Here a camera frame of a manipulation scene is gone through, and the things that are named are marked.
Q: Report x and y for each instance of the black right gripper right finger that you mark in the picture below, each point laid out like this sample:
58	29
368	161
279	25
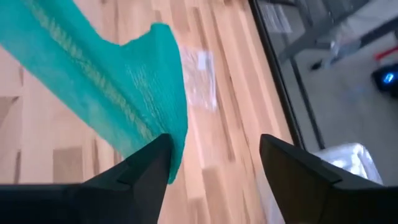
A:
311	199

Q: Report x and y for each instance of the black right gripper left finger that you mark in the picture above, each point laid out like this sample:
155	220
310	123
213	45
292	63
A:
118	202

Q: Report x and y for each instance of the green elastic bandage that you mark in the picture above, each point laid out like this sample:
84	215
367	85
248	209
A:
109	77

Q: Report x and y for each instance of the clear plastic bag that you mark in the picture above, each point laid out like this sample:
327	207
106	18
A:
199	81

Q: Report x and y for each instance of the black device with blue light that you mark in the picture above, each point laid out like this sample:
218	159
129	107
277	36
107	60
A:
385	84

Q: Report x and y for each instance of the grey metal cart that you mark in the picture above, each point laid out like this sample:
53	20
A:
314	35

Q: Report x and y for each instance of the black aluminium rail frame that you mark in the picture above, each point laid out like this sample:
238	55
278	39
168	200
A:
275	68

